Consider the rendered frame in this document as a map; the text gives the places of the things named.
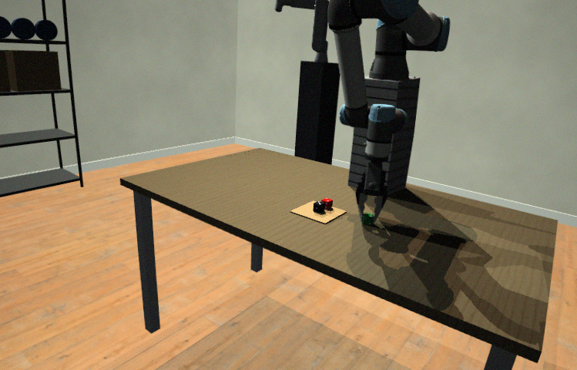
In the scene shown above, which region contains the green die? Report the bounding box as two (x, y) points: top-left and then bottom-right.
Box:
(363, 213), (374, 225)

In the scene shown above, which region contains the tan mat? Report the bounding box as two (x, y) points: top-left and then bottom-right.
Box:
(290, 201), (347, 224)

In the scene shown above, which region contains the red die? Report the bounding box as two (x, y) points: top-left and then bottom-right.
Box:
(321, 198), (333, 210)

